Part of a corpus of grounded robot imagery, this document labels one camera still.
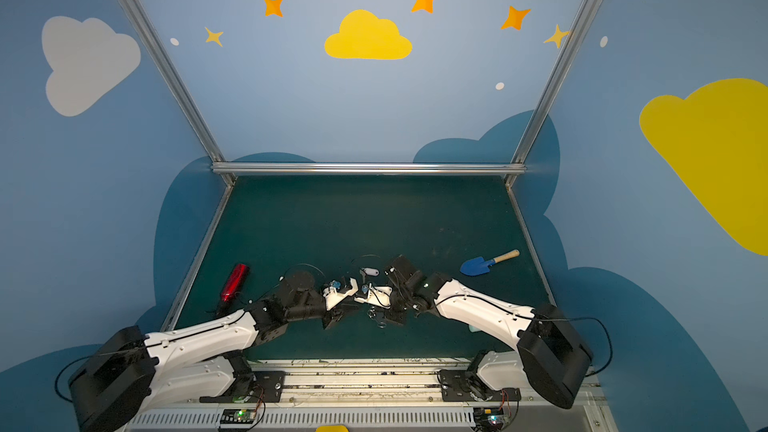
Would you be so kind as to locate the red cylindrical bottle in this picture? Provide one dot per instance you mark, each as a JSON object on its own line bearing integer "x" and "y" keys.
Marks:
{"x": 234, "y": 282}

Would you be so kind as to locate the right green circuit board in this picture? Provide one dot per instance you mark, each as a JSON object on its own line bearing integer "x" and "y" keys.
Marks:
{"x": 492, "y": 420}

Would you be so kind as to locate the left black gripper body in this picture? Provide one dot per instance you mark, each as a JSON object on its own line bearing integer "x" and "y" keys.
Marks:
{"x": 330, "y": 315}

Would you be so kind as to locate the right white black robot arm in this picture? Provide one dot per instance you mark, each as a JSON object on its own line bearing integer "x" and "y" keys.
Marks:
{"x": 545, "y": 349}

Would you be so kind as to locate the back aluminium frame bar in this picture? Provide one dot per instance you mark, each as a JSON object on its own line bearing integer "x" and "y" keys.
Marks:
{"x": 266, "y": 168}

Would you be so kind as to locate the left aluminium frame post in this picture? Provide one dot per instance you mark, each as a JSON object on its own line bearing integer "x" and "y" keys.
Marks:
{"x": 151, "y": 40}

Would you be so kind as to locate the aluminium mounting rail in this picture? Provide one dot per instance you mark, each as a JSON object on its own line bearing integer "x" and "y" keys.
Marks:
{"x": 333, "y": 383}

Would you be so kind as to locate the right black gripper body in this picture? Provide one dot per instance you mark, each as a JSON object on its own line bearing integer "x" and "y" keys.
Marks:
{"x": 391, "y": 312}

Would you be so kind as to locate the right aluminium frame post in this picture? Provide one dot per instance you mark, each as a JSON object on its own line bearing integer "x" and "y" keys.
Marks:
{"x": 580, "y": 26}

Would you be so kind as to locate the yellow object bottom edge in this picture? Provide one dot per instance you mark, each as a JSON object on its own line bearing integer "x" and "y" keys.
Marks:
{"x": 332, "y": 428}

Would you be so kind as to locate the blue toy shovel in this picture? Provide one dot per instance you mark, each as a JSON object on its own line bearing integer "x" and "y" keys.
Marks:
{"x": 479, "y": 266}

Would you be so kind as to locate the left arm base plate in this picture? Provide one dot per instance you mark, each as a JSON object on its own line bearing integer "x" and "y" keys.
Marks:
{"x": 265, "y": 386}

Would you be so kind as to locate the white slotted cable duct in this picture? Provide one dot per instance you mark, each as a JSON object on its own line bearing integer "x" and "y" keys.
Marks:
{"x": 207, "y": 419}

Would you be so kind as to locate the right side frame bar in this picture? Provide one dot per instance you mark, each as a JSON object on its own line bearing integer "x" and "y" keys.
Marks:
{"x": 530, "y": 244}

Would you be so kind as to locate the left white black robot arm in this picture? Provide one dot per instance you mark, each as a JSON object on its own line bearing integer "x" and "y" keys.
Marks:
{"x": 133, "y": 371}

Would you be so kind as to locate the left side frame bar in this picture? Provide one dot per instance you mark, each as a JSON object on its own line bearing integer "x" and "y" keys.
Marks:
{"x": 171, "y": 319}

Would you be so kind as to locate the aluminium frame post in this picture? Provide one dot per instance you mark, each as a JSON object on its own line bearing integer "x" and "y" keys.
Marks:
{"x": 151, "y": 40}
{"x": 580, "y": 26}

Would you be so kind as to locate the left green circuit board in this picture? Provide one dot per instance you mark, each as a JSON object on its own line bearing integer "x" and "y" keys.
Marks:
{"x": 238, "y": 419}

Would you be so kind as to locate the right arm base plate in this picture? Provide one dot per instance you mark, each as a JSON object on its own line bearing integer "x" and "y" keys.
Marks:
{"x": 465, "y": 386}

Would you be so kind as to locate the green circuit board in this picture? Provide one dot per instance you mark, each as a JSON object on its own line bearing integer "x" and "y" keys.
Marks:
{"x": 492, "y": 420}
{"x": 238, "y": 419}

